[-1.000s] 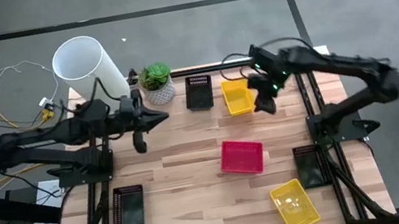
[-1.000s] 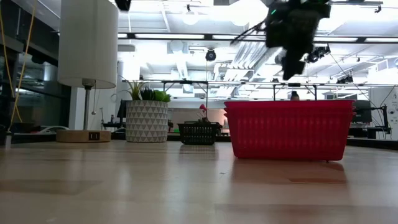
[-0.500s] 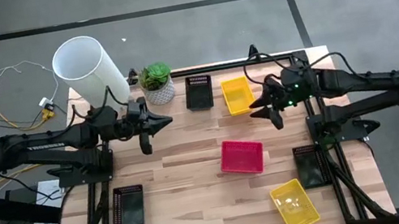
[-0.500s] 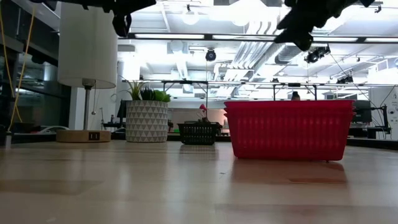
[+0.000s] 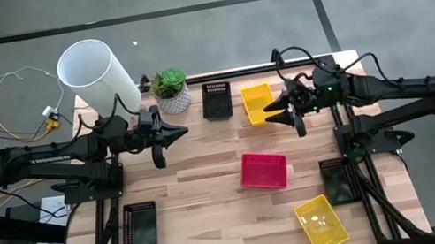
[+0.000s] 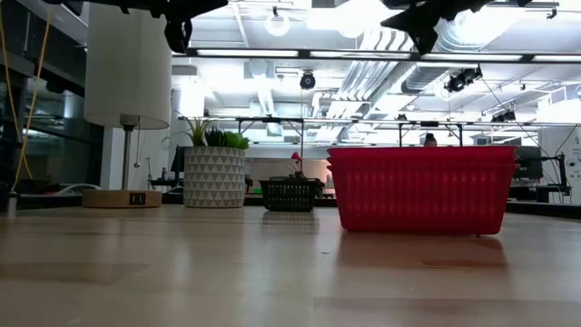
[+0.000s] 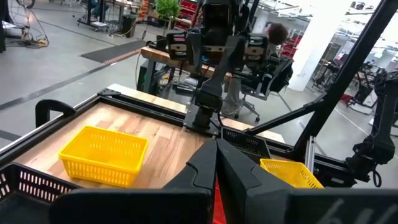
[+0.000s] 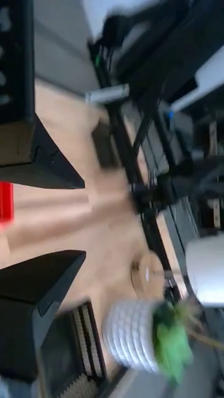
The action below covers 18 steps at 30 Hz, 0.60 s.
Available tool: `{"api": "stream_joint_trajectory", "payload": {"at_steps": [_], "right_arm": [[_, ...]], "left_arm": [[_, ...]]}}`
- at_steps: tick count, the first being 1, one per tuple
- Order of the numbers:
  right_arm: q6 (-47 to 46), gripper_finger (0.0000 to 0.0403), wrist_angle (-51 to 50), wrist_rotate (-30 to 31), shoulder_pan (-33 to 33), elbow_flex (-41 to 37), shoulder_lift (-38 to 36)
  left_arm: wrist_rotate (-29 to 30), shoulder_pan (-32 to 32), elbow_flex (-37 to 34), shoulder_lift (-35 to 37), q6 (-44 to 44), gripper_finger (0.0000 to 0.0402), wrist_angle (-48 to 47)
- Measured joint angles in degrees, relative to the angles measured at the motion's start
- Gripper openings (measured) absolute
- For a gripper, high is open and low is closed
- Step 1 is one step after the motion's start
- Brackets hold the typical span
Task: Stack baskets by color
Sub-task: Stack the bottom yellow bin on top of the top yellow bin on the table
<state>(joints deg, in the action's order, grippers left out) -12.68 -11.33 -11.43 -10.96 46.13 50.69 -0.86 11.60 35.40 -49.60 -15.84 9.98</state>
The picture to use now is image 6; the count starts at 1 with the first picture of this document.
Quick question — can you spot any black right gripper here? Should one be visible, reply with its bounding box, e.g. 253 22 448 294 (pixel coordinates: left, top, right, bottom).
380 0 459 55

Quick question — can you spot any black background rig frame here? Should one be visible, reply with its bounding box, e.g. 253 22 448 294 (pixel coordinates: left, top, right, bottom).
235 116 306 158
398 120 465 148

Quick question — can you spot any white ring light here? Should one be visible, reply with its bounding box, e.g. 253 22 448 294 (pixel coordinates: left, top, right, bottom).
264 12 292 38

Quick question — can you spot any black plastic basket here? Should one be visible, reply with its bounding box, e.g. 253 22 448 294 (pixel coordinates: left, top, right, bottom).
259 177 324 213

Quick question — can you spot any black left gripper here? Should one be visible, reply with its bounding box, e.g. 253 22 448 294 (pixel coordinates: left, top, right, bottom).
162 0 229 55

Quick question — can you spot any black monitor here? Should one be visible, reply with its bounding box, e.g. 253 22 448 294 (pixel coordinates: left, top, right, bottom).
516 145 545 181

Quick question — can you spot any black ceiling spotlight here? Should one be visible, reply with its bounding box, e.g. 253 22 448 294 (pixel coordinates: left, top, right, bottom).
443 65 484 94
490 108 517 124

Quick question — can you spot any white cylinder tube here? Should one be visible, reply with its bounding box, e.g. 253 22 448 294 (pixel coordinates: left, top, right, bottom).
81 0 172 209

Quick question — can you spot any black light bar frame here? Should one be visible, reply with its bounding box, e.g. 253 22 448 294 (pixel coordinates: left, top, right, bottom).
172 46 581 64

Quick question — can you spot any yellow cable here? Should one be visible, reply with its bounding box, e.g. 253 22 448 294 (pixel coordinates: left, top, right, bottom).
0 8 52 193

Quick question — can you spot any red plastic basket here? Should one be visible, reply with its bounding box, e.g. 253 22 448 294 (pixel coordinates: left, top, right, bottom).
326 145 518 159
327 156 521 167
327 163 518 237

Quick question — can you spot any succulent in patterned pot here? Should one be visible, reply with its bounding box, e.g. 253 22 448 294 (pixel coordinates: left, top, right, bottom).
174 115 251 209

